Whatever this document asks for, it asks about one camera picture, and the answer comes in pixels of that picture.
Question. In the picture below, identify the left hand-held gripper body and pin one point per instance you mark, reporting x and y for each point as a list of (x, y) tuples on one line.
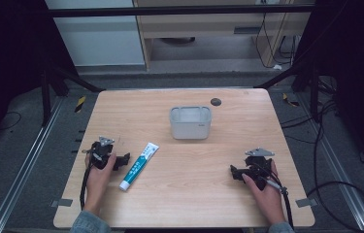
[(100, 154)]

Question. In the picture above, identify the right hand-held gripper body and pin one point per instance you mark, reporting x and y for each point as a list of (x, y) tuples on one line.
[(258, 168)]

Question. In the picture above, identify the person's left hand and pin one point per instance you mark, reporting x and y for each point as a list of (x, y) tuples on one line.
[(98, 181)]

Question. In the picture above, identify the person's right hand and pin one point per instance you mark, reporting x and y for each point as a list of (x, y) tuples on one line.
[(268, 200)]

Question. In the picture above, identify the white and teal toothpaste tube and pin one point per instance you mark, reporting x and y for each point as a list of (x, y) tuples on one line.
[(139, 166)]

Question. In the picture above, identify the yellow and black tape strip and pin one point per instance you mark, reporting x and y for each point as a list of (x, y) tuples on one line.
[(290, 101), (80, 104)]

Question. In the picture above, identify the grey plastic bin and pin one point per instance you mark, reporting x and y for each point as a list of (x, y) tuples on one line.
[(190, 124)]

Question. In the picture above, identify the black metal stand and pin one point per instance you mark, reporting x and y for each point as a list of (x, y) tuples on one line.
[(45, 97), (314, 93)]

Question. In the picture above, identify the white cabinet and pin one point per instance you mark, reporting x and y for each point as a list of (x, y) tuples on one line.
[(98, 39)]

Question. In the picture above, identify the dark curtain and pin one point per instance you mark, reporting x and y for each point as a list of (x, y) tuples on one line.
[(354, 81), (11, 64)]

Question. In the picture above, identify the light wooden desk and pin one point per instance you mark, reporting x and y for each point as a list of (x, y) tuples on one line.
[(202, 26)]

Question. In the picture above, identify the black horizontal bar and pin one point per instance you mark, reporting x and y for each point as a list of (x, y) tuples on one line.
[(170, 11)]

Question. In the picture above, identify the grey table bracket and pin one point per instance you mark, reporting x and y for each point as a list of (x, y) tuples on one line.
[(306, 203), (61, 203)]

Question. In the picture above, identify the aluminium floor rail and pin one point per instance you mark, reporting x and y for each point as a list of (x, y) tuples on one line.
[(335, 161), (24, 165)]

